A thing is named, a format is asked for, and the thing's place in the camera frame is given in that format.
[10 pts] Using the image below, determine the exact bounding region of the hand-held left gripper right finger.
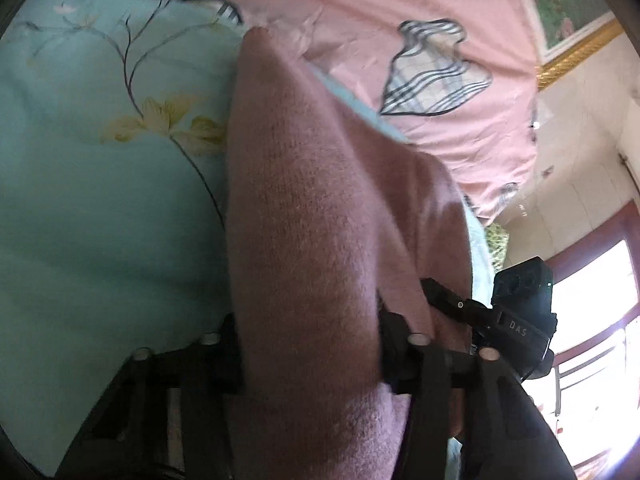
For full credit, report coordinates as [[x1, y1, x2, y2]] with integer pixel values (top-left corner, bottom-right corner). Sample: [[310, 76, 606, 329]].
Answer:
[[377, 310, 576, 480]]

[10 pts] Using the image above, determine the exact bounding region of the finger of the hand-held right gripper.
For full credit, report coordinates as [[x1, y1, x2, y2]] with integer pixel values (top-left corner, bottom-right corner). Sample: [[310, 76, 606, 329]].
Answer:
[[420, 277, 501, 333]]

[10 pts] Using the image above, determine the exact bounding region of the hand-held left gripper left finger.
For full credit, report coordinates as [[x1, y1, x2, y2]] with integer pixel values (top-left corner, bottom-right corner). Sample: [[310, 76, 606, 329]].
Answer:
[[55, 312, 246, 480]]

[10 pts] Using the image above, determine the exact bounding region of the pink knitted sweater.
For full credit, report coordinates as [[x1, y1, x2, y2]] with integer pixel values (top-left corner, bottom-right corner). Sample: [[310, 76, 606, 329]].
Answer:
[[222, 27, 476, 480]]

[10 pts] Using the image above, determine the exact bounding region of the bright window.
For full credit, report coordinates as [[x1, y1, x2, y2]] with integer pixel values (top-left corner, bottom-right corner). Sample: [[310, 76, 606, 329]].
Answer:
[[500, 200, 640, 480]]

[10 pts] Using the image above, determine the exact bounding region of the green checkered pillow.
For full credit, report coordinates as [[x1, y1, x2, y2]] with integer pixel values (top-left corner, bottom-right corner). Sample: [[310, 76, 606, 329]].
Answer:
[[482, 222, 511, 268]]

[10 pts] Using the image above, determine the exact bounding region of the teal floral bed sheet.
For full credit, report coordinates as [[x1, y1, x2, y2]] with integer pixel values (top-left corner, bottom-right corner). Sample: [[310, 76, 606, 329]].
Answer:
[[0, 0, 493, 478]]

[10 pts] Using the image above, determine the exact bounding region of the pink duvet with plaid hearts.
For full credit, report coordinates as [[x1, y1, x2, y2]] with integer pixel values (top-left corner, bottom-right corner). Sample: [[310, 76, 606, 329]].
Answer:
[[50, 0, 543, 226]]

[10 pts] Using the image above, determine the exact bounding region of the framed floral wall painting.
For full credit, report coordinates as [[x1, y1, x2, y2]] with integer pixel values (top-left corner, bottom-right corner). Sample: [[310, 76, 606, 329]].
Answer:
[[500, 0, 626, 92]]

